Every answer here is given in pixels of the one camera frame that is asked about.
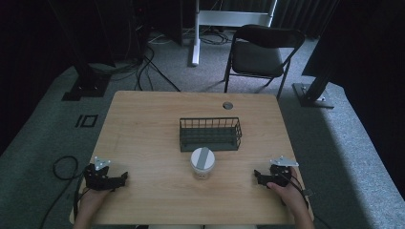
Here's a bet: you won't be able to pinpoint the black metal stand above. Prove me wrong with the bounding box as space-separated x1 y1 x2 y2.
291 0 342 110
47 0 113 102

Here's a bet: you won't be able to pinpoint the black wire basket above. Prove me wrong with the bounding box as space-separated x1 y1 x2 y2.
179 116 244 154

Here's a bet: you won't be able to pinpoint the person's right hand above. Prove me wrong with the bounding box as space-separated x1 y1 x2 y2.
266 171 309 208

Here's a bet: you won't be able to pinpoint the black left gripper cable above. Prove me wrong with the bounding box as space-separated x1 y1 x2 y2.
38 155 89 229

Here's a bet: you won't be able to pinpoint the person's left hand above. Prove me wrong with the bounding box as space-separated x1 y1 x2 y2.
78 188 112 205

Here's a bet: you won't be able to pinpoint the clear jar with white lid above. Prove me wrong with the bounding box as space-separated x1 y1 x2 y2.
189 146 217 181

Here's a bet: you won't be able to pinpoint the black folding chair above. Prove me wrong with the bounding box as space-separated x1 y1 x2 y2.
223 24 307 100

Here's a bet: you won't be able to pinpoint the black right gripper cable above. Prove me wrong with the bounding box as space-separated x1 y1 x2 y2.
280 171 310 211

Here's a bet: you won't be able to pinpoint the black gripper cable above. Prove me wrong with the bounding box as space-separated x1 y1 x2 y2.
280 171 310 211
38 155 89 229

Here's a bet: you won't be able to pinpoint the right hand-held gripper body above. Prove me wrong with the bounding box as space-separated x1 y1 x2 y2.
268 155 300 188

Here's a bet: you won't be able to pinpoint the white desk frame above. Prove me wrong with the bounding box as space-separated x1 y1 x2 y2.
190 0 279 68

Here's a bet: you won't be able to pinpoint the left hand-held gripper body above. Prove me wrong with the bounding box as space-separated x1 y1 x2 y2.
83 156 117 192

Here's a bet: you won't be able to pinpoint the black floor cables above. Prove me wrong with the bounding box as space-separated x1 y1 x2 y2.
95 28 183 94

